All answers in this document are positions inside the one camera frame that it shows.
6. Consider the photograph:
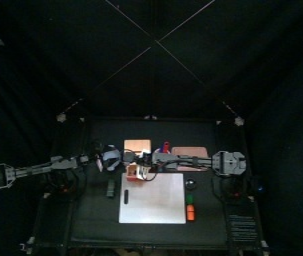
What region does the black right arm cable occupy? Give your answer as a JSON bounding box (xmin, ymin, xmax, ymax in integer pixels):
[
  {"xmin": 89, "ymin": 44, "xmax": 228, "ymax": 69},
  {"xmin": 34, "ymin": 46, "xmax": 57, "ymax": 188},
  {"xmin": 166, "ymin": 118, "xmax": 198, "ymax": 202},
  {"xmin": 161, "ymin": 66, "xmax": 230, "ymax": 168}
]
[{"xmin": 142, "ymin": 168, "xmax": 160, "ymax": 183}]

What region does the orange toy piece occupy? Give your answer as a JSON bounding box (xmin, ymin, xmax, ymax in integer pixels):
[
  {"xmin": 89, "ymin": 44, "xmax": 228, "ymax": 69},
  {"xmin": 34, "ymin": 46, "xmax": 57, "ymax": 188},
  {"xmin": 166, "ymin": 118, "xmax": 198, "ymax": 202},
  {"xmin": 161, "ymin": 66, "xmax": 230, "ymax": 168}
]
[{"xmin": 185, "ymin": 204, "xmax": 196, "ymax": 222}]

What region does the dark green striped box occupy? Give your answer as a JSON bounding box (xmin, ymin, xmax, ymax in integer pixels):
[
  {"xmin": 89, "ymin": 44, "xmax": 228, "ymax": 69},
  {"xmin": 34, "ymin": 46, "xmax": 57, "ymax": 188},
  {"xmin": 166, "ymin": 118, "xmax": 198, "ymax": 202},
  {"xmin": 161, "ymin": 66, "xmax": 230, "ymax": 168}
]
[{"xmin": 105, "ymin": 179, "xmax": 116, "ymax": 198}]

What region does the white cutting board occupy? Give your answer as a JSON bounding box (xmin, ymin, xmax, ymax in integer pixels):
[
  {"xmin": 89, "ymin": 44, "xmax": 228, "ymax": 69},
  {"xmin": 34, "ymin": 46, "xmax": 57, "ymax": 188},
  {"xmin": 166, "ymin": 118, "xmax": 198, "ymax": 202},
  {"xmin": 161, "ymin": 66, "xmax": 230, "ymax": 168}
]
[{"xmin": 117, "ymin": 172, "xmax": 186, "ymax": 225}]

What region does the red plastic cup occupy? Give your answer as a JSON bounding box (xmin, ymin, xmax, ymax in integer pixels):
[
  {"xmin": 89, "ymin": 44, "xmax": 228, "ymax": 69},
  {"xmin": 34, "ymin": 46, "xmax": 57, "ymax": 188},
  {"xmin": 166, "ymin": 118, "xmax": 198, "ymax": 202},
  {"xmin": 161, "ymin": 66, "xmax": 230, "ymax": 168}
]
[{"xmin": 157, "ymin": 143, "xmax": 176, "ymax": 156}]

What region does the clear cup with handle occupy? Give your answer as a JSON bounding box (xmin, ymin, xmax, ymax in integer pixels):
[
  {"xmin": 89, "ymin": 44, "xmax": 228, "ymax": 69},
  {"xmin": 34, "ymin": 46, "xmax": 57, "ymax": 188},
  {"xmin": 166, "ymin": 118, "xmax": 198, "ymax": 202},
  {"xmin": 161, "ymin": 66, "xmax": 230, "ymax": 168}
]
[{"xmin": 184, "ymin": 178, "xmax": 197, "ymax": 191}]

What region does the flat wooden tray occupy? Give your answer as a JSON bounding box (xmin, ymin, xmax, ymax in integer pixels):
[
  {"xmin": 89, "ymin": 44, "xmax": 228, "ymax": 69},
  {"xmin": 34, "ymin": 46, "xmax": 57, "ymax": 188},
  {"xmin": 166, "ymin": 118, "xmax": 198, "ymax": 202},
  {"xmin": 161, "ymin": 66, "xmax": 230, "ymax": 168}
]
[{"xmin": 169, "ymin": 146, "xmax": 209, "ymax": 172}]

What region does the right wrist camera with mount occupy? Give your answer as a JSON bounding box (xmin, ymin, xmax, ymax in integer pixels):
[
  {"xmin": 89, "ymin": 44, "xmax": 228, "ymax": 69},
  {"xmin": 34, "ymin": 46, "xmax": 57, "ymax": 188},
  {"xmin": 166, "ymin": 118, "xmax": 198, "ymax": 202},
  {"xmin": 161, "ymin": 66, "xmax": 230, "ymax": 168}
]
[{"xmin": 152, "ymin": 151, "xmax": 173, "ymax": 165}]

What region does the silver table corner clamp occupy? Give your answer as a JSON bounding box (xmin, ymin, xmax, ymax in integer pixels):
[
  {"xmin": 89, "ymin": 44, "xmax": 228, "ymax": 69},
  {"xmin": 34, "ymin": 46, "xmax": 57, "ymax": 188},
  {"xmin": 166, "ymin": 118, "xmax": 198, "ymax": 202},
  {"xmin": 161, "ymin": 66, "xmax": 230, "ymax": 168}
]
[
  {"xmin": 257, "ymin": 240, "xmax": 272, "ymax": 256},
  {"xmin": 18, "ymin": 235, "xmax": 37, "ymax": 256}
]

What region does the white text label sticker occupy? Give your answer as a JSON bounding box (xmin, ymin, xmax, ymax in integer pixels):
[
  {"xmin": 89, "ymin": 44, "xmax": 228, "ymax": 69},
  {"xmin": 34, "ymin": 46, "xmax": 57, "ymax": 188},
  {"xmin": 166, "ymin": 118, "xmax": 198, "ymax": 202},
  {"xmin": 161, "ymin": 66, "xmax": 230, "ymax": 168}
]
[{"xmin": 228, "ymin": 214, "xmax": 257, "ymax": 239}]

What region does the red box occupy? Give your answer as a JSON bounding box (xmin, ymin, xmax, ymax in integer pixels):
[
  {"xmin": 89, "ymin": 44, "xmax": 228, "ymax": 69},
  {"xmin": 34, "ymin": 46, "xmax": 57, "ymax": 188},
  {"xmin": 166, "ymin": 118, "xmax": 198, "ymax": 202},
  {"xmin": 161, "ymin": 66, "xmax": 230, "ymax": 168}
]
[{"xmin": 122, "ymin": 138, "xmax": 152, "ymax": 158}]

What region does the silver wire turnbuckle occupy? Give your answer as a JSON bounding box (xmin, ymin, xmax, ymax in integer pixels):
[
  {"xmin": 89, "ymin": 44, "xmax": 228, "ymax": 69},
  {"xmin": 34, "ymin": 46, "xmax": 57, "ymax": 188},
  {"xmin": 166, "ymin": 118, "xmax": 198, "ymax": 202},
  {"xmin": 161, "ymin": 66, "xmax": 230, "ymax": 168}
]
[
  {"xmin": 221, "ymin": 100, "xmax": 239, "ymax": 118},
  {"xmin": 64, "ymin": 98, "xmax": 84, "ymax": 114}
]

